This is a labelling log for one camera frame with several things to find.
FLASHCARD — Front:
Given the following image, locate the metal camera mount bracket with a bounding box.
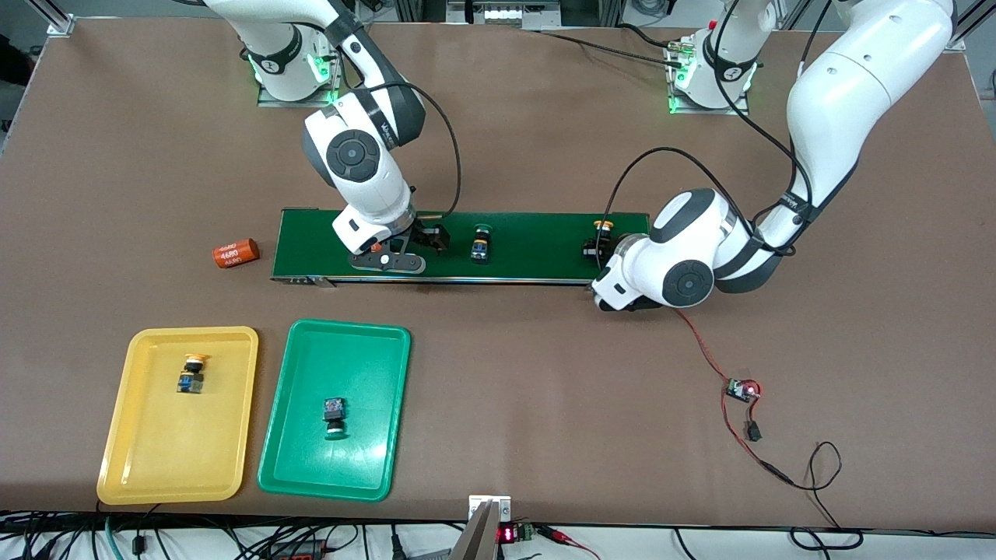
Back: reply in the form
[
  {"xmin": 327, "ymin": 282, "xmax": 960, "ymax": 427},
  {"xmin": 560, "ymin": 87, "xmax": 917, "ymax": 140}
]
[{"xmin": 450, "ymin": 495, "xmax": 513, "ymax": 560}]

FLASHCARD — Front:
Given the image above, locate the green plastic tray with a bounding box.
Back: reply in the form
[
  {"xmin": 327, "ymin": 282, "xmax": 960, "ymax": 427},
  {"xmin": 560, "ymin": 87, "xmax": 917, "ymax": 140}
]
[{"xmin": 257, "ymin": 319, "xmax": 412, "ymax": 502}]

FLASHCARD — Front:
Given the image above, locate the thin black looped cable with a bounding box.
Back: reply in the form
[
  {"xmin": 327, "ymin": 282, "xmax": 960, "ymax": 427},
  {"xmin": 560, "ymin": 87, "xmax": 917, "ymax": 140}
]
[{"xmin": 789, "ymin": 441, "xmax": 864, "ymax": 550}]

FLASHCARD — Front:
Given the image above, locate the yellow push button switch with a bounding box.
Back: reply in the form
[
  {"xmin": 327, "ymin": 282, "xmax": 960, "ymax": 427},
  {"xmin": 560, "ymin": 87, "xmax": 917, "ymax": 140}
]
[
  {"xmin": 177, "ymin": 353, "xmax": 209, "ymax": 394},
  {"xmin": 584, "ymin": 221, "xmax": 617, "ymax": 261}
]

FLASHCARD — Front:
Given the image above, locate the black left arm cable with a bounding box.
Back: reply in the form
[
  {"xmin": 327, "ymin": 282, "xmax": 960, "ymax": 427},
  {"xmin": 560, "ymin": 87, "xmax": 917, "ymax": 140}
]
[{"xmin": 601, "ymin": 0, "xmax": 829, "ymax": 254}]

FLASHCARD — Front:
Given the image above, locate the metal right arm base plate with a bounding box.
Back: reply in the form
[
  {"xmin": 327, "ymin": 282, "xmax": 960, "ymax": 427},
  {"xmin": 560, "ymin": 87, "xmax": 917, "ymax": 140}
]
[{"xmin": 257, "ymin": 23, "xmax": 347, "ymax": 108}]

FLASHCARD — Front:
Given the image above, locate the aluminium corner profile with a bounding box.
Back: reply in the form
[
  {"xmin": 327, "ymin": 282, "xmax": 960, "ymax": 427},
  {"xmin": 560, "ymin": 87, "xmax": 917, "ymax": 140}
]
[
  {"xmin": 27, "ymin": 0, "xmax": 75, "ymax": 36},
  {"xmin": 945, "ymin": 0, "xmax": 996, "ymax": 52}
]

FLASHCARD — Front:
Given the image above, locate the yellow plastic tray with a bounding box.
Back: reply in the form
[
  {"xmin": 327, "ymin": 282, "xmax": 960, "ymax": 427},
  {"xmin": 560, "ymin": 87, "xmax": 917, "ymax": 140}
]
[{"xmin": 96, "ymin": 326, "xmax": 259, "ymax": 506}]

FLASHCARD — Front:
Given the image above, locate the red clip lead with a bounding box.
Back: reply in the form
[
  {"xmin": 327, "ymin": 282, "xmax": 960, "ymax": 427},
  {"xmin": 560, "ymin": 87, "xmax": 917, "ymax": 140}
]
[{"xmin": 537, "ymin": 526, "xmax": 601, "ymax": 560}]

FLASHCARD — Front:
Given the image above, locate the aluminium frame rack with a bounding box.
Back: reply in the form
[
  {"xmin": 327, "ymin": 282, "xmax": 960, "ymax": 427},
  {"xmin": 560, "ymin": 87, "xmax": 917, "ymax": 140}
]
[{"xmin": 393, "ymin": 0, "xmax": 623, "ymax": 30}]

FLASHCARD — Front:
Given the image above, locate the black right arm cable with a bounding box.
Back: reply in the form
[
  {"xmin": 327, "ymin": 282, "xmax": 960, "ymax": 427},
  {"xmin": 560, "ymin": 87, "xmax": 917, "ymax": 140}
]
[{"xmin": 342, "ymin": 47, "xmax": 463, "ymax": 220}]

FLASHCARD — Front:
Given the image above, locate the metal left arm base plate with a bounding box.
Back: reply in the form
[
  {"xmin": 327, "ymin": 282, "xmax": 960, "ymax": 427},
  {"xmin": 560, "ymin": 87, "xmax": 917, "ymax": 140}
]
[{"xmin": 665, "ymin": 39, "xmax": 752, "ymax": 116}]

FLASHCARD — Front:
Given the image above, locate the black cable to base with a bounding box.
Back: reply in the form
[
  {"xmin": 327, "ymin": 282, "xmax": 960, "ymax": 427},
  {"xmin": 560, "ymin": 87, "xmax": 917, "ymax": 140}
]
[{"xmin": 537, "ymin": 23, "xmax": 686, "ymax": 67}]

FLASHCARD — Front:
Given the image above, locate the green conveyor belt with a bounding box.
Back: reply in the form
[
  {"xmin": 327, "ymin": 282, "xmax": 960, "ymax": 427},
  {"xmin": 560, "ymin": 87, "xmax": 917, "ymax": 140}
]
[{"xmin": 270, "ymin": 208, "xmax": 659, "ymax": 301}]

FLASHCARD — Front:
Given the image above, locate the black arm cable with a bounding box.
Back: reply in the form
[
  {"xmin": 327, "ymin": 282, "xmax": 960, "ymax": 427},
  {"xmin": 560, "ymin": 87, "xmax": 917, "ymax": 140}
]
[
  {"xmin": 342, "ymin": 47, "xmax": 463, "ymax": 220},
  {"xmin": 601, "ymin": 0, "xmax": 829, "ymax": 254}
]

